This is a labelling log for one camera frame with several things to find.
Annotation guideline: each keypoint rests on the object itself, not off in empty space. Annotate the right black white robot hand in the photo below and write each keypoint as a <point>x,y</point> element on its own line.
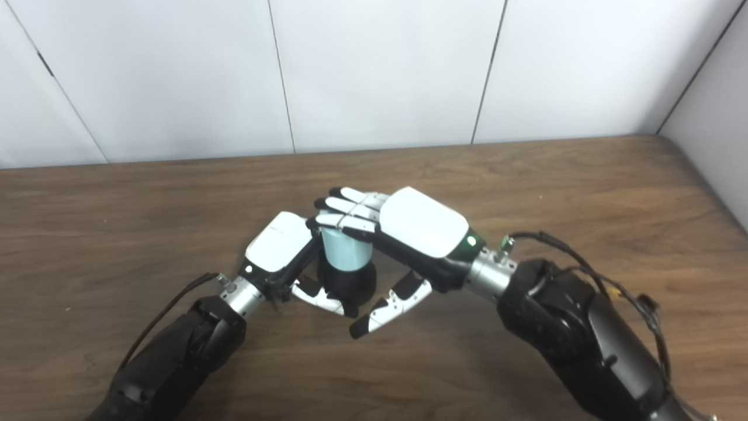
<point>421,225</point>

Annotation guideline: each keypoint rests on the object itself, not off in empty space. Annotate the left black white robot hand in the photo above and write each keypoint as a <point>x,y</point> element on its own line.
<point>277,240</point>

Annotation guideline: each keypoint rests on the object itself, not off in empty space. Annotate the black funnel-shaped nozzle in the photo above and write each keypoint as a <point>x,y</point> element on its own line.
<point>350,286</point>

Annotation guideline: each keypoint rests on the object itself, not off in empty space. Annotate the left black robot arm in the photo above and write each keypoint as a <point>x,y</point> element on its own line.
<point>175,356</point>

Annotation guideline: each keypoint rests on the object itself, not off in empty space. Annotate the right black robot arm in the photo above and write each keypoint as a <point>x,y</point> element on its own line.
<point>584,333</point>

